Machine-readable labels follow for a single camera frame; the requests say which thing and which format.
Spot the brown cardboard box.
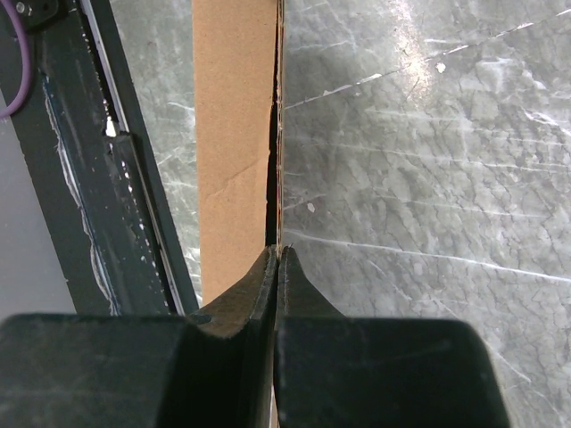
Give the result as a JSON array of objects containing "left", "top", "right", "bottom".
[{"left": 192, "top": 0, "right": 285, "bottom": 304}]

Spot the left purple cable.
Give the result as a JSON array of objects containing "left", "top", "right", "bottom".
[{"left": 0, "top": 0, "right": 33, "bottom": 120}]

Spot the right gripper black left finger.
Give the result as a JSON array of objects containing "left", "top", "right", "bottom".
[{"left": 1, "top": 247, "right": 277, "bottom": 427}]

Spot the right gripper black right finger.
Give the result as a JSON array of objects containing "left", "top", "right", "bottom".
[{"left": 274, "top": 247, "right": 509, "bottom": 427}]

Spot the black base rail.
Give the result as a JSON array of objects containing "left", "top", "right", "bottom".
[{"left": 1, "top": 1, "right": 198, "bottom": 315}]

